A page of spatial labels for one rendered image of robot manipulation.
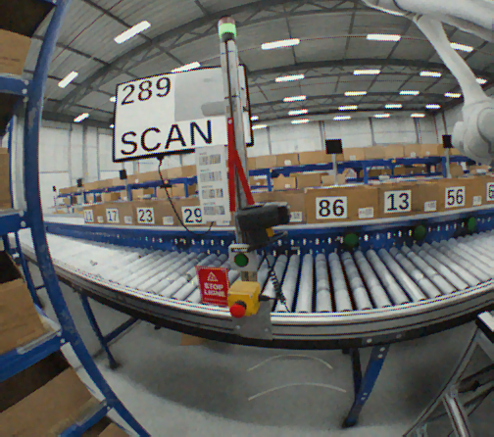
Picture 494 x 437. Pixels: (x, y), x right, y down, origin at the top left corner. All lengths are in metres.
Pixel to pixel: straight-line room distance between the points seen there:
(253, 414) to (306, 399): 0.29
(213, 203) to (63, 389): 0.57
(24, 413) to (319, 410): 1.17
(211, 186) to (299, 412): 1.17
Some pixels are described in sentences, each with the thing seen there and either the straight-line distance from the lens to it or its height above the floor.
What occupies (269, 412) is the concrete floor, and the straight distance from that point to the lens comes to 1.30.
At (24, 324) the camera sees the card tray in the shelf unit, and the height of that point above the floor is 0.97.
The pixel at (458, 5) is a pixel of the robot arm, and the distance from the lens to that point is 0.62.
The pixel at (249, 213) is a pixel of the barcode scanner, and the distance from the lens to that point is 0.47.
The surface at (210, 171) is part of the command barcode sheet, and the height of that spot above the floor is 1.18.
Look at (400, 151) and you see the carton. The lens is 6.19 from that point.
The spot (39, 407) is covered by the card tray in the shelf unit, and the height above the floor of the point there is 0.81.
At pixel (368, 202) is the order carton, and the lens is 1.16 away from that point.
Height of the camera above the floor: 1.15
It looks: 3 degrees down
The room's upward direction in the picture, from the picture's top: 5 degrees counter-clockwise
